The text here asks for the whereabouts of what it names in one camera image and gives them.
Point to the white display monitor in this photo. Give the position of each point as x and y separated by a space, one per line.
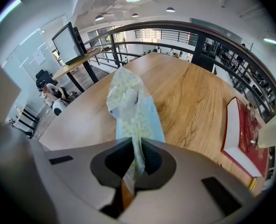
65 43

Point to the gold tube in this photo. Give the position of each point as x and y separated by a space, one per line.
252 184

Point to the storage shelf rack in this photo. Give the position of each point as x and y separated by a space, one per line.
245 69

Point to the soft tissue pack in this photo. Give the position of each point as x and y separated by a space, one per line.
128 97

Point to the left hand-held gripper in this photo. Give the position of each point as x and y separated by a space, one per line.
5 101

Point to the white round device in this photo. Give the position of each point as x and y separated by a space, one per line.
58 107

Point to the white wall poster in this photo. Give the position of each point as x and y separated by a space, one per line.
39 58

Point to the frosted glass cup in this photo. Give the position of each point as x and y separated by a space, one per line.
273 134

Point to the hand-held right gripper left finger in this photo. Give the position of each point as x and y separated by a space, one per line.
82 183

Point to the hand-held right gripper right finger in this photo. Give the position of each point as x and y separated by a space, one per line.
187 195

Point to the red hardcover book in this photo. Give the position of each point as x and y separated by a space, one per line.
233 125

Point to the black office chair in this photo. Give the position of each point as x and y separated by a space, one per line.
43 77

